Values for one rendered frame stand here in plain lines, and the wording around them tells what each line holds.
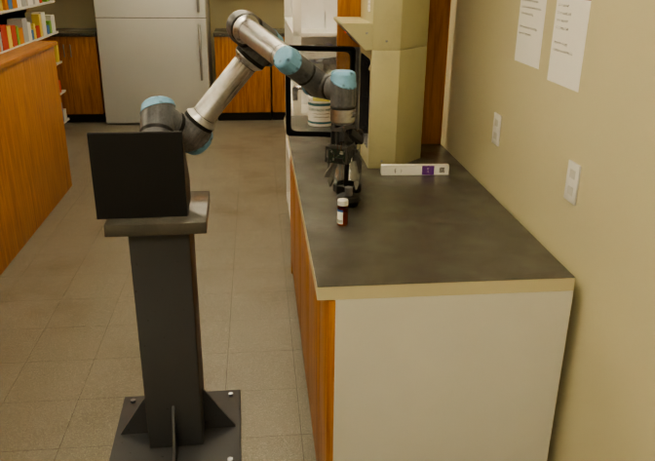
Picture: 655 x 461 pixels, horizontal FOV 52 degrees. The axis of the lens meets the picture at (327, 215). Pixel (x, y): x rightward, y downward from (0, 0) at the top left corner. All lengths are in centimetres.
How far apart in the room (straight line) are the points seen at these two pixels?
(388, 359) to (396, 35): 130
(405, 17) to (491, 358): 135
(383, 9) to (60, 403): 205
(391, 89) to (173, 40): 509
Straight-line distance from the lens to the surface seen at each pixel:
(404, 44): 269
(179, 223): 221
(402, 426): 204
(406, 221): 220
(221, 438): 275
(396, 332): 186
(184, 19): 754
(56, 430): 296
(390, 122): 272
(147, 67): 765
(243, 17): 225
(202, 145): 245
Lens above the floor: 173
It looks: 21 degrees down
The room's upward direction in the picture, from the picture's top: 1 degrees clockwise
